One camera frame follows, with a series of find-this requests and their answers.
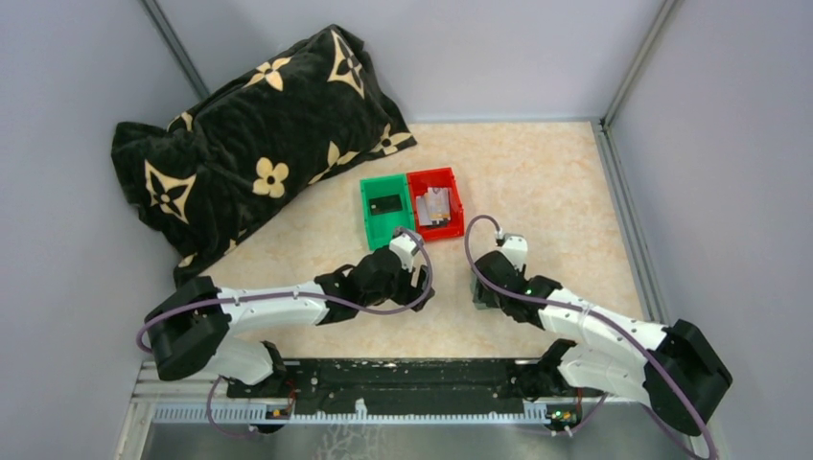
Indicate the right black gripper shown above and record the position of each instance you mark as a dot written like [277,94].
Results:
[485,296]

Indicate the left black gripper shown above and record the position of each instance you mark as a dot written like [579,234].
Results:
[410,294]

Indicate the sage green card holder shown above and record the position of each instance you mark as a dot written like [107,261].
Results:
[484,298]

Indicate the green plastic bin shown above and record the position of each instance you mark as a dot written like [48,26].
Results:
[379,229]

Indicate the red plastic bin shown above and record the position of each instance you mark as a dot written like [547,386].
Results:
[418,183]

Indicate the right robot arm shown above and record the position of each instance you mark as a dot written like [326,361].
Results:
[653,364]

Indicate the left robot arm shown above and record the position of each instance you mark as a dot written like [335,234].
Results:
[199,327]

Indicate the stack of cards in red bin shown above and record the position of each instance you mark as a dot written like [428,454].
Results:
[433,207]

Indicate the black floral pillow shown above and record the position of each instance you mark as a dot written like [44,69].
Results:
[223,168]

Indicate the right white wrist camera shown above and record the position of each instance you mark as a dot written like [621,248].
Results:
[514,248]

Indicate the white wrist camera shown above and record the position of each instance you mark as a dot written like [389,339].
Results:
[514,248]
[404,247]

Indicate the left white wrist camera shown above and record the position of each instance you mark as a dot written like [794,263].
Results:
[404,247]

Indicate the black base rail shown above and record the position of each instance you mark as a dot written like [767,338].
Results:
[402,387]

